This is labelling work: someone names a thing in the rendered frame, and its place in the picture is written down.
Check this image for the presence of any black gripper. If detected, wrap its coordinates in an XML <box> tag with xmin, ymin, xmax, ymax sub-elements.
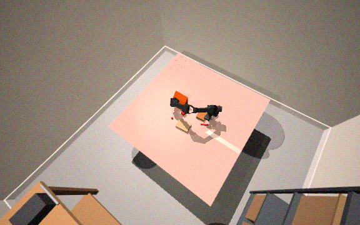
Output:
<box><xmin>204</xmin><ymin>112</ymin><xmax>212</xmax><ymax>121</ymax></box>

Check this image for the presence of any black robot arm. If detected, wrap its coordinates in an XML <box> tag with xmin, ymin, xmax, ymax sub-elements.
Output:
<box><xmin>170</xmin><ymin>98</ymin><xmax>223</xmax><ymax>117</ymax></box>

